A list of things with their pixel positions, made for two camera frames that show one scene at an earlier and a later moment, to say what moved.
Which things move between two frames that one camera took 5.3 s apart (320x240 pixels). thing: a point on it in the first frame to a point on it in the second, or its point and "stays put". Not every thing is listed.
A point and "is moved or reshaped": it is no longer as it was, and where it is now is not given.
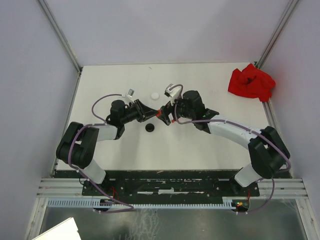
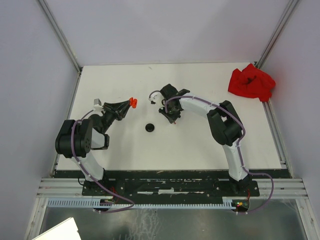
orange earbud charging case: x=158 y=115 is moved or reshaped
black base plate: x=170 y=183 stays put
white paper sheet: x=67 y=230 stays put
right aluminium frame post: x=276 y=33 stays put
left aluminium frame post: x=54 y=25 stays put
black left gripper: x=144 y=112 to x=112 y=108
